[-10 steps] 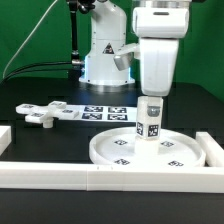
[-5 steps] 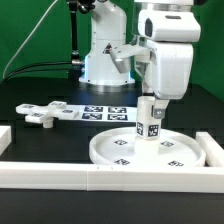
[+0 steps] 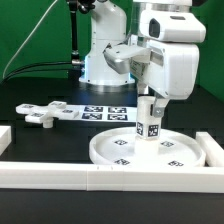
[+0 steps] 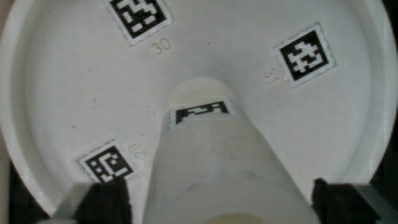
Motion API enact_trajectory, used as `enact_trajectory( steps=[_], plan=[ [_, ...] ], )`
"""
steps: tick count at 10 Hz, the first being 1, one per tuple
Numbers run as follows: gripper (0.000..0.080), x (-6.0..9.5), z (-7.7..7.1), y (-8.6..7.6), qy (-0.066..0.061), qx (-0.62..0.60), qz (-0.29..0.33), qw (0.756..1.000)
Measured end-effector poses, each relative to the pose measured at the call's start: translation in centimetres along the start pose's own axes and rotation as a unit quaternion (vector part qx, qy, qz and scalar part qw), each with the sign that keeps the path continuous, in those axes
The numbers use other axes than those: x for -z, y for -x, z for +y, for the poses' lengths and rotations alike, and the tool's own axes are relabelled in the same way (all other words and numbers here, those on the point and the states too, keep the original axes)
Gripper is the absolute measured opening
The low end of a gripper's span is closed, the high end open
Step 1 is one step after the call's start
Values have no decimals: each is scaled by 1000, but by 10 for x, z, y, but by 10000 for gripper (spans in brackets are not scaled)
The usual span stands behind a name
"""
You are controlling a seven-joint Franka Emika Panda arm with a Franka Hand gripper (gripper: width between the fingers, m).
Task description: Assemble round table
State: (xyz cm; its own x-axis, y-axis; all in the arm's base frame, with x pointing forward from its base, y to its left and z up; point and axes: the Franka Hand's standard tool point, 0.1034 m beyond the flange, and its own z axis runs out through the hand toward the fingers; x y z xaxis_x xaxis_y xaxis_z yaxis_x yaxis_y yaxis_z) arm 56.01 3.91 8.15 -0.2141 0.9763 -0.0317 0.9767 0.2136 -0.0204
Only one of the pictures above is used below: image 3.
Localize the black camera stand pole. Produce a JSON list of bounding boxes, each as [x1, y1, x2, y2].
[[66, 0, 96, 66]]

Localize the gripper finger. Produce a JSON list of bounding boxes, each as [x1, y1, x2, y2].
[[137, 82, 149, 96], [151, 93, 169, 118]]

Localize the grey cable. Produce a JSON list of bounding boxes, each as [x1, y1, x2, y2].
[[1, 0, 59, 80]]

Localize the black cables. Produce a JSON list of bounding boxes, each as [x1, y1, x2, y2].
[[0, 60, 74, 85]]

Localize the paper sheet with markers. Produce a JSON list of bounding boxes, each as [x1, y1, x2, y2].
[[67, 105, 137, 122]]

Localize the white round table top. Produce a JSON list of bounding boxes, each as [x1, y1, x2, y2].
[[89, 127, 205, 168]]

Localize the white right fence bar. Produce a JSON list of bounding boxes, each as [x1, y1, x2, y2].
[[196, 132, 224, 167]]

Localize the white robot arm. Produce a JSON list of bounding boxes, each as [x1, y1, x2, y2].
[[79, 0, 206, 117]]

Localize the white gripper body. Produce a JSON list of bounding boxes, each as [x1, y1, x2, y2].
[[104, 9, 206, 99]]

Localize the white fence bar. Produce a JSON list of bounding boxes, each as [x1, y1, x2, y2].
[[0, 162, 224, 193], [196, 132, 224, 167]]

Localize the white cross-shaped table base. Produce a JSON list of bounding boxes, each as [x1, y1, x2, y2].
[[16, 101, 79, 128]]

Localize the white left fence block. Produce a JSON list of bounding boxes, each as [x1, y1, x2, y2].
[[0, 126, 12, 156]]

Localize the white front fence bar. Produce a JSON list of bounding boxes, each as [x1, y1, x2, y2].
[[0, 162, 224, 193]]

